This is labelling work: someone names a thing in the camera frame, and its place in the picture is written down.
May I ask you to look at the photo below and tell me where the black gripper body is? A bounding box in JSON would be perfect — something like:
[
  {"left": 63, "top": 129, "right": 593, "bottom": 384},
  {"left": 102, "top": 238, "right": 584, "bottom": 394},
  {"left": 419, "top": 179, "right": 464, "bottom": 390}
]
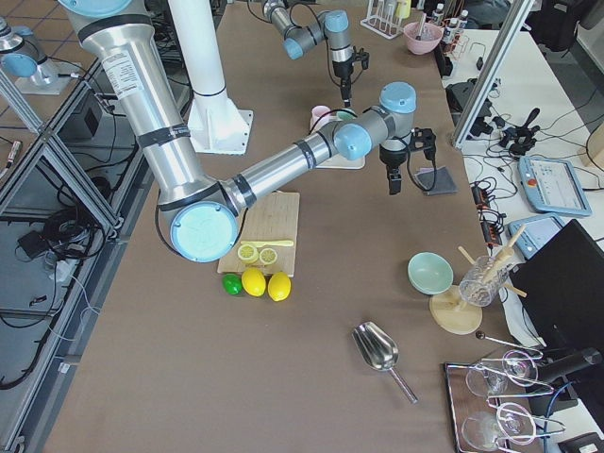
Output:
[
  {"left": 379, "top": 127, "right": 436, "bottom": 177},
  {"left": 329, "top": 45, "right": 370, "bottom": 88}
]

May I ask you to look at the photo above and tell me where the green cup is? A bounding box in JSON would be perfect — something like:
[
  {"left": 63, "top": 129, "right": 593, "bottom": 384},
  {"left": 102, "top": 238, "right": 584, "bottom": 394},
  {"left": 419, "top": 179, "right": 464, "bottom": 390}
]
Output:
[{"left": 336, "top": 109, "right": 357, "bottom": 121}]

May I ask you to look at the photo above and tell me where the pink cup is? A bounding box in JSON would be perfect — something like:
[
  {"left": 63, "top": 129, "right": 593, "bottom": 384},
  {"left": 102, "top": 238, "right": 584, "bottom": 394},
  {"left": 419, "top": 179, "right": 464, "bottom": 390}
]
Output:
[{"left": 310, "top": 105, "right": 331, "bottom": 131}]

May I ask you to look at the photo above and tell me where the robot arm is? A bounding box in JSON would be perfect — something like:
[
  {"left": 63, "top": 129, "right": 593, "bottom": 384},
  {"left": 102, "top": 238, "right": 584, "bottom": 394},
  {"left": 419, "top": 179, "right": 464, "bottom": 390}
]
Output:
[
  {"left": 261, "top": 1, "right": 370, "bottom": 108},
  {"left": 64, "top": 1, "right": 435, "bottom": 262}
]

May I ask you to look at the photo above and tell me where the cream rabbit tray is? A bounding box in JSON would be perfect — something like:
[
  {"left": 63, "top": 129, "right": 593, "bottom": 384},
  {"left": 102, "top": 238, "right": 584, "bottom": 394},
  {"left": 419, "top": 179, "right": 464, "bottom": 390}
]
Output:
[{"left": 310, "top": 116, "right": 365, "bottom": 170}]

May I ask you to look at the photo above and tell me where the wine glass on tray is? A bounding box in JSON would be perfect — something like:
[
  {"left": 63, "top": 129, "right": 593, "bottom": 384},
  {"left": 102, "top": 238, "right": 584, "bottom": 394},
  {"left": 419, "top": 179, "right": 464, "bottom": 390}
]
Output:
[{"left": 465, "top": 349, "right": 538, "bottom": 397}]

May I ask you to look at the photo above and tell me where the mirrored tray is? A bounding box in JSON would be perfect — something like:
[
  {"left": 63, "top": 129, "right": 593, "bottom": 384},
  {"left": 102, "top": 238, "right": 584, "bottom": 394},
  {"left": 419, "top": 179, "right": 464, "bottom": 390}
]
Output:
[{"left": 443, "top": 362, "right": 568, "bottom": 452}]

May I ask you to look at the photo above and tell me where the grey folded cloth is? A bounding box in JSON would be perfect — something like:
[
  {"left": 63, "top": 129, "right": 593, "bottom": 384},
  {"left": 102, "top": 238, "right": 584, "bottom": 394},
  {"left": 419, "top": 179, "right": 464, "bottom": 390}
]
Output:
[{"left": 414, "top": 166, "right": 458, "bottom": 195}]

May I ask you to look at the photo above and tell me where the yellow cup on rack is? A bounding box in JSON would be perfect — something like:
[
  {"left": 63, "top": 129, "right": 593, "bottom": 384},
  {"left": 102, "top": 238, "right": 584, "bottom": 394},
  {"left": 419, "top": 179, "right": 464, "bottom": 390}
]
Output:
[{"left": 395, "top": 0, "right": 411, "bottom": 19}]

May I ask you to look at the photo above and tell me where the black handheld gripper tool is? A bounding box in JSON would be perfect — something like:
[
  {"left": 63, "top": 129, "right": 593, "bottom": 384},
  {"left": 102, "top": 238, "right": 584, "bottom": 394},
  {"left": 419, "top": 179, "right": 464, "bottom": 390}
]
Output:
[{"left": 498, "top": 108, "right": 541, "bottom": 156}]

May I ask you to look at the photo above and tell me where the pink bowl with ice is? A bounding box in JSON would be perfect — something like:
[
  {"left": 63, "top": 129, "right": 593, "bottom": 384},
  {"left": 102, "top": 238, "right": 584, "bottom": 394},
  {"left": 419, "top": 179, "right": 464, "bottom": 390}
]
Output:
[{"left": 403, "top": 22, "right": 444, "bottom": 55}]

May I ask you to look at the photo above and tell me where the metal tube black cap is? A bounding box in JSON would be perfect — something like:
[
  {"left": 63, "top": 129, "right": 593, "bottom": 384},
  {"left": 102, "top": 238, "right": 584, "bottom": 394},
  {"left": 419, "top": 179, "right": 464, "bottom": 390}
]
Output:
[{"left": 415, "top": 13, "right": 427, "bottom": 41}]

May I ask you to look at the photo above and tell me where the mint green bowl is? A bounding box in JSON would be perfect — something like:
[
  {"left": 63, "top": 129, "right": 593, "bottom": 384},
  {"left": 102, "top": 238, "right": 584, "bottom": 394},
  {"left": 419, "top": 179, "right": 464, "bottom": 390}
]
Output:
[{"left": 408, "top": 252, "right": 454, "bottom": 295}]

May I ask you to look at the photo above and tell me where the small bottle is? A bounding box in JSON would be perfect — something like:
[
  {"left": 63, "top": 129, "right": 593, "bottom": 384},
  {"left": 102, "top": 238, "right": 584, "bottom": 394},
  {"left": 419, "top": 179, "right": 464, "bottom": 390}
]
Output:
[
  {"left": 431, "top": 3, "right": 445, "bottom": 26},
  {"left": 442, "top": 18, "right": 458, "bottom": 44},
  {"left": 456, "top": 9, "right": 469, "bottom": 35}
]

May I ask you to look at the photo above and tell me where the wooden cutting board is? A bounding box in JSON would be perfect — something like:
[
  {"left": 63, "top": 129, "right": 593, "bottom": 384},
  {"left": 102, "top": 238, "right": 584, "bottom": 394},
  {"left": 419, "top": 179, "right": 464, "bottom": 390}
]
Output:
[{"left": 217, "top": 192, "right": 300, "bottom": 277}]

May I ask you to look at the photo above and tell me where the clear glass on stand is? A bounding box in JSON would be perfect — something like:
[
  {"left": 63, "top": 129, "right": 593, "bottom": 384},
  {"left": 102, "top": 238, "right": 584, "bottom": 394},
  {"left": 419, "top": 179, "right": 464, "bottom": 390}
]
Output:
[{"left": 459, "top": 256, "right": 510, "bottom": 307}]

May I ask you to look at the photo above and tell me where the blue teach pendant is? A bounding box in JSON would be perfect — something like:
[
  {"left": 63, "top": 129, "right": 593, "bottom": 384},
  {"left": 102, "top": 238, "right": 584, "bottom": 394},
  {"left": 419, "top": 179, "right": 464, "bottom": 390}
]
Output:
[
  {"left": 518, "top": 156, "right": 592, "bottom": 217},
  {"left": 508, "top": 213, "right": 564, "bottom": 260}
]

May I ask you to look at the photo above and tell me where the wooden mug tree stand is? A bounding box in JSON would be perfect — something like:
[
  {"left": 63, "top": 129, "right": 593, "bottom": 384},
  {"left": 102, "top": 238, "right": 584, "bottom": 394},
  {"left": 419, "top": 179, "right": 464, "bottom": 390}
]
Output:
[{"left": 429, "top": 226, "right": 527, "bottom": 335}]

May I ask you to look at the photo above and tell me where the lemon half slice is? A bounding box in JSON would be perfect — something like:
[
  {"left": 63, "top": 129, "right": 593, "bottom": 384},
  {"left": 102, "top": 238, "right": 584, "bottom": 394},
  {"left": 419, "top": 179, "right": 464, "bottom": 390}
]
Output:
[
  {"left": 237, "top": 243, "right": 260, "bottom": 264},
  {"left": 259, "top": 247, "right": 278, "bottom": 266}
]

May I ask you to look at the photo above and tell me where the yellow plastic knife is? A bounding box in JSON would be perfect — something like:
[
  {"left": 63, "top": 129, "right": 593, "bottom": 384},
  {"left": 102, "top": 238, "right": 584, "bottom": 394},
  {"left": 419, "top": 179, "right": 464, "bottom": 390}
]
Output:
[{"left": 241, "top": 240, "right": 294, "bottom": 248}]

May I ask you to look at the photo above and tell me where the yellow lemon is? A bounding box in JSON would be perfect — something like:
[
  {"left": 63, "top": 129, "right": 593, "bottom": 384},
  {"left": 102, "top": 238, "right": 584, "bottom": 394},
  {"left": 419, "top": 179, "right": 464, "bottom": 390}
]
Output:
[
  {"left": 267, "top": 272, "right": 292, "bottom": 302},
  {"left": 241, "top": 267, "right": 266, "bottom": 297}
]

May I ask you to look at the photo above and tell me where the metal scoop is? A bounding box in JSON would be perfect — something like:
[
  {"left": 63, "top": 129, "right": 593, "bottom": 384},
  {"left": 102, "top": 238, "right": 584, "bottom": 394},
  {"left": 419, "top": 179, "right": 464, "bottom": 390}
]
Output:
[{"left": 352, "top": 321, "right": 418, "bottom": 404}]

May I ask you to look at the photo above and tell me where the green lime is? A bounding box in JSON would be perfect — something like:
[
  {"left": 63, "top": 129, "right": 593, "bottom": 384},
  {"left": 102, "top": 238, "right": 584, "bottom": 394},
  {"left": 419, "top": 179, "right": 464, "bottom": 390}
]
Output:
[{"left": 222, "top": 274, "right": 243, "bottom": 295}]

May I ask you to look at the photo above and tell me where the black monitor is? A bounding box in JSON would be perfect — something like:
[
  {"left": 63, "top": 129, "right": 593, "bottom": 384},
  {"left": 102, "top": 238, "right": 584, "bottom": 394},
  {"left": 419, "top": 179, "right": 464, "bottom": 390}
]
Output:
[{"left": 512, "top": 220, "right": 603, "bottom": 351}]

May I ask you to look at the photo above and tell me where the white wire cup rack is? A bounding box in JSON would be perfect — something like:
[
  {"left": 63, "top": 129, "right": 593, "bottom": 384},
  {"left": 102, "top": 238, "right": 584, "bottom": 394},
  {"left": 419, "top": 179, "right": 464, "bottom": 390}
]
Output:
[{"left": 361, "top": 0, "right": 402, "bottom": 40}]

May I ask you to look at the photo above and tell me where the aluminium frame post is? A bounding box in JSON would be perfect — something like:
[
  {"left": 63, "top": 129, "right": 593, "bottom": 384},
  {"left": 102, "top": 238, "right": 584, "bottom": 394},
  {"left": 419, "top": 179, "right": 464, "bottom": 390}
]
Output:
[{"left": 451, "top": 0, "right": 533, "bottom": 150}]

